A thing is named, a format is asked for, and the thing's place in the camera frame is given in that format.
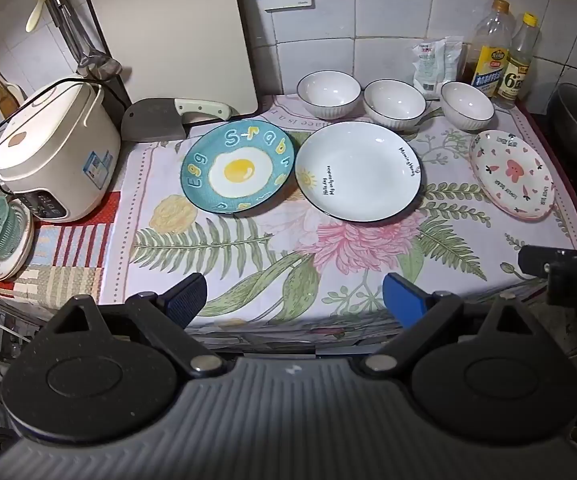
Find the pink patterned plate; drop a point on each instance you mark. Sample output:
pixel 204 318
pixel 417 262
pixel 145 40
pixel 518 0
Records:
pixel 511 175

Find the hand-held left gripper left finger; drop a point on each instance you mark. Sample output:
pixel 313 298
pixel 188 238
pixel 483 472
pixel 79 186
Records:
pixel 188 296

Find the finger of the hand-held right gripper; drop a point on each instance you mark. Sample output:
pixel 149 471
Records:
pixel 533 261

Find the metal ladle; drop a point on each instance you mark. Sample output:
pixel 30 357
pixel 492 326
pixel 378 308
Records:
pixel 99 64

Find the white salt bag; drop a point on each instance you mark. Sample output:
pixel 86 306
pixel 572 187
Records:
pixel 456 57
pixel 429 70

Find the cream cutting board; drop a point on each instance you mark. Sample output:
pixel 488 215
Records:
pixel 178 35

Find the white plate with dark rim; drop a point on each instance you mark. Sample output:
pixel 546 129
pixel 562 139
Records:
pixel 358 170

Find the blue fried egg plate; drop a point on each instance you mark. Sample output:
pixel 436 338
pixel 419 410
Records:
pixel 241 167

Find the striped patchwork cloth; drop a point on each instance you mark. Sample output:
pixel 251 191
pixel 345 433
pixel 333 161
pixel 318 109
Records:
pixel 68 255

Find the white ribbed bowl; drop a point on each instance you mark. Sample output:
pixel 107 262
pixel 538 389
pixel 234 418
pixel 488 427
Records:
pixel 467 102
pixel 328 91
pixel 394 102

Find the cream rice paddle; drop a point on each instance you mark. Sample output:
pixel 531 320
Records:
pixel 36 12

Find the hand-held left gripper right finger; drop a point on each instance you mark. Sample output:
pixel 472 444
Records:
pixel 403 300

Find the yellow label oil bottle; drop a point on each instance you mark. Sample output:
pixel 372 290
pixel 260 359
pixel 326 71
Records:
pixel 491 60

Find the cream rice cooker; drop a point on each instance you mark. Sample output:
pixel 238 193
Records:
pixel 53 150

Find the clear vinegar bottle yellow cap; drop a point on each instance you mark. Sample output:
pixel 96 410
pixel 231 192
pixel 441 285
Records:
pixel 518 75

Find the floral tablecloth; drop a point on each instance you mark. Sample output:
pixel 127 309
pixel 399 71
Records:
pixel 318 260

